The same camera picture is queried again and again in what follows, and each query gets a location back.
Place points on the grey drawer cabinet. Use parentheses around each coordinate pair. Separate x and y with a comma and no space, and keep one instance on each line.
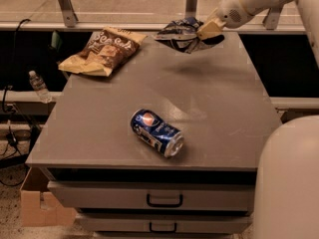
(214,97)

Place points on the brown chip bag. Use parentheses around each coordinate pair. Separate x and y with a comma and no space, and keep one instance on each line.
(104,52)

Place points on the cardboard box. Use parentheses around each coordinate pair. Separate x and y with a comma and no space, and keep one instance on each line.
(39,207)

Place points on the right metal bracket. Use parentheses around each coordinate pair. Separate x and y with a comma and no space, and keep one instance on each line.
(271,20)

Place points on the blue pepsi can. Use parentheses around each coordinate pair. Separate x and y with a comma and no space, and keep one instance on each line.
(163,137)

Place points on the grey drawer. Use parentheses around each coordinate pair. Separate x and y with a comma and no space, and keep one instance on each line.
(115,195)
(166,224)

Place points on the lower grey drawer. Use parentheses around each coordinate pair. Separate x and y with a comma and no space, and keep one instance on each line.
(166,224)

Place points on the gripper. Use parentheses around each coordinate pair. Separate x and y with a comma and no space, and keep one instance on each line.
(231,13)

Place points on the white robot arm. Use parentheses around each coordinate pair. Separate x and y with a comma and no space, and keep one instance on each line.
(286,204)

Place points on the middle metal bracket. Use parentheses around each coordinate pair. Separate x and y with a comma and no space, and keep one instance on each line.
(190,0)

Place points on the blue chip bag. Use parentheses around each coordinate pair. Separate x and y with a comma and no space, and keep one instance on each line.
(181,35)

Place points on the clear plastic water bottle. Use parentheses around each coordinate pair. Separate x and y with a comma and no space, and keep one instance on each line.
(39,86)

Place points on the upper grey drawer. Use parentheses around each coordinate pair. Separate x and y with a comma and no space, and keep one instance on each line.
(115,195)

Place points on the left metal bracket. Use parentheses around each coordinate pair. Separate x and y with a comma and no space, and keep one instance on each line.
(69,16)

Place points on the metal bracket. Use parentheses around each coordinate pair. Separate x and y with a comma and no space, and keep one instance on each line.
(69,16)
(271,20)
(190,0)

